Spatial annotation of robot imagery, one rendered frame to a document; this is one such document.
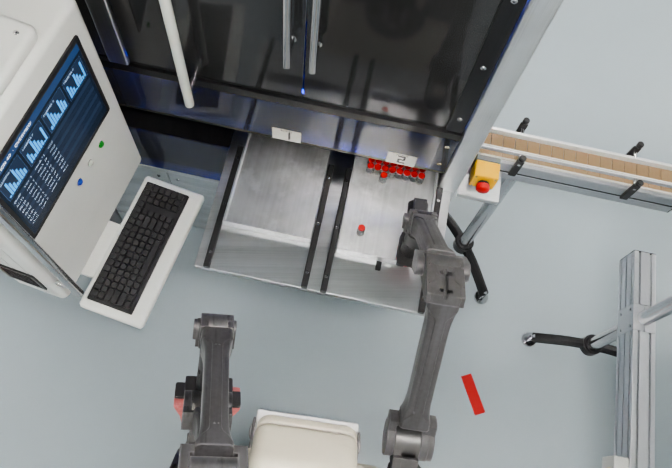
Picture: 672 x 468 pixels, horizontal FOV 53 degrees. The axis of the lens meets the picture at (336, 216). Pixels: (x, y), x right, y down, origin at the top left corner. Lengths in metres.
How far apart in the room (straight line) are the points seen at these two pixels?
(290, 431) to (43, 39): 0.95
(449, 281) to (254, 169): 0.93
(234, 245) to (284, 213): 0.18
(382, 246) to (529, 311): 1.16
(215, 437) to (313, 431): 0.30
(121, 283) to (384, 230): 0.78
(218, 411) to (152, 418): 1.60
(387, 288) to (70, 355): 1.44
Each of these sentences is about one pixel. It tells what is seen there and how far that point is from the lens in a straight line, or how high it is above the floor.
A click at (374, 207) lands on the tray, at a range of 2.03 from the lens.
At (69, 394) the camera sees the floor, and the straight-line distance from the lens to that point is 2.88.
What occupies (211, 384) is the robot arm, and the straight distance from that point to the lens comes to 1.25.
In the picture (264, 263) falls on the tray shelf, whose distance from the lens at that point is 1.95.
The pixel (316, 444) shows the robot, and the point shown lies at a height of 1.35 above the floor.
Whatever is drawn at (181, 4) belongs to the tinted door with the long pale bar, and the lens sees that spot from 1.63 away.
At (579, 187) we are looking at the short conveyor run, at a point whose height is 0.88.
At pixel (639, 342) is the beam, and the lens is 2.53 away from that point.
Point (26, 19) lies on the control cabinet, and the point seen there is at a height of 1.55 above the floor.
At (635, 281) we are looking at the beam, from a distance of 2.59.
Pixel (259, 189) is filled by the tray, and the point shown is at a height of 0.88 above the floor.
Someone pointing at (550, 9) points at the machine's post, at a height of 1.72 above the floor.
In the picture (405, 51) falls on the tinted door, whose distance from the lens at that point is 1.57.
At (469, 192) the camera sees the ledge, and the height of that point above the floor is 0.88.
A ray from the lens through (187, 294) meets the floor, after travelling 2.87.
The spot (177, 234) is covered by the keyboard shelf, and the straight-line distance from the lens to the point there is 2.09.
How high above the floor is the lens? 2.73
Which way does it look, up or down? 67 degrees down
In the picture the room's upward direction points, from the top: 10 degrees clockwise
